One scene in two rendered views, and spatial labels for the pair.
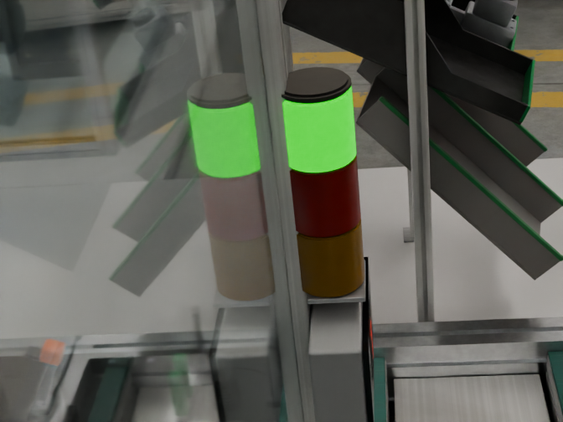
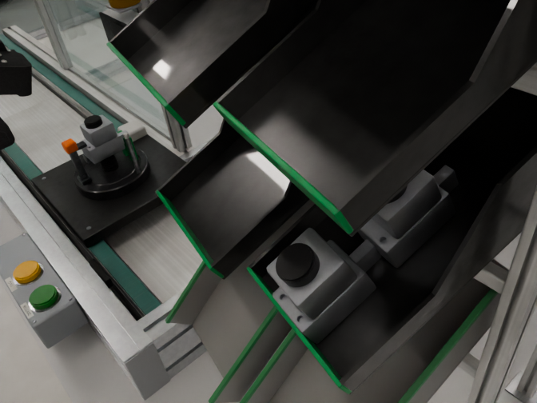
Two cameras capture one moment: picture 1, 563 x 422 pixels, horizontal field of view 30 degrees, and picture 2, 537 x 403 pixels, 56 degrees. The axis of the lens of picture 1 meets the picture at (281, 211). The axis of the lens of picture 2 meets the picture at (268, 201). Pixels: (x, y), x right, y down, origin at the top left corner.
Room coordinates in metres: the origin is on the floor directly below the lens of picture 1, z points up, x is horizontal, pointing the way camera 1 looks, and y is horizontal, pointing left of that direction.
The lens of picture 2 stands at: (1.38, -0.47, 1.53)
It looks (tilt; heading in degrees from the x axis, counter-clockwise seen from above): 41 degrees down; 137
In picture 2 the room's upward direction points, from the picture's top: 8 degrees counter-clockwise
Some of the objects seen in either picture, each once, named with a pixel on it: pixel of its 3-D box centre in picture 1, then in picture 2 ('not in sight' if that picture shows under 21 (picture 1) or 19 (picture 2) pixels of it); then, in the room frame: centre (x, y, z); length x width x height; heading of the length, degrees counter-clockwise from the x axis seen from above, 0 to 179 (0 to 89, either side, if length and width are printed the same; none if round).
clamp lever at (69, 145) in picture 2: not in sight; (80, 157); (0.61, -0.19, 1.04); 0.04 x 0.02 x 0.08; 83
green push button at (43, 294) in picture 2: not in sight; (45, 298); (0.77, -0.38, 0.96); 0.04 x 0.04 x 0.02
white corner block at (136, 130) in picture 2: not in sight; (133, 134); (0.53, -0.04, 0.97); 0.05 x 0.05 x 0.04; 83
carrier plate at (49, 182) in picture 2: not in sight; (115, 179); (0.62, -0.15, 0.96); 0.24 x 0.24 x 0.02; 83
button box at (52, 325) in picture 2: not in sight; (36, 285); (0.70, -0.37, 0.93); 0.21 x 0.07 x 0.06; 173
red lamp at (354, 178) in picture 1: (322, 188); not in sight; (0.64, -0.03, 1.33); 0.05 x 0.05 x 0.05
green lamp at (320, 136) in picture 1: (317, 123); not in sight; (0.64, -0.03, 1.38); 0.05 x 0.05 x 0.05
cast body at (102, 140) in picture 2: not in sight; (103, 133); (0.62, -0.14, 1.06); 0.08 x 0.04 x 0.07; 83
